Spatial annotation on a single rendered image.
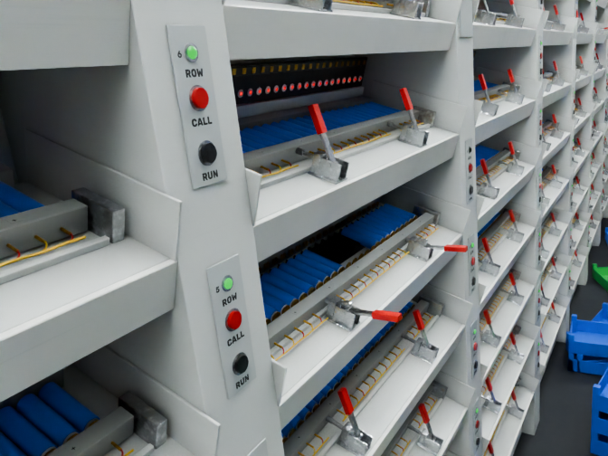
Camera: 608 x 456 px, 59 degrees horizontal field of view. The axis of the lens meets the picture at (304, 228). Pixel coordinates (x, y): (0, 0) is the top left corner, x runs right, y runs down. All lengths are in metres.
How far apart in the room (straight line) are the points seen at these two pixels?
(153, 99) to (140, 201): 0.08
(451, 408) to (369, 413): 0.38
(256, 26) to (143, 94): 0.15
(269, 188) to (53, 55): 0.28
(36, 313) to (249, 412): 0.24
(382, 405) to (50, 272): 0.59
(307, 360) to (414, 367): 0.37
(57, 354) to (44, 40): 0.20
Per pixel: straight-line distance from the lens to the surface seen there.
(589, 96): 3.09
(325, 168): 0.63
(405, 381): 0.93
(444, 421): 1.17
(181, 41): 0.43
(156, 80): 0.41
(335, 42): 0.64
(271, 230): 0.52
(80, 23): 0.39
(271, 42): 0.54
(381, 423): 0.85
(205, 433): 0.49
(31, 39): 0.37
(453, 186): 1.04
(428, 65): 1.03
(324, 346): 0.65
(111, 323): 0.41
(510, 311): 1.63
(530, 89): 1.70
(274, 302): 0.68
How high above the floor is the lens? 1.24
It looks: 15 degrees down
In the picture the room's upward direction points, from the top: 6 degrees counter-clockwise
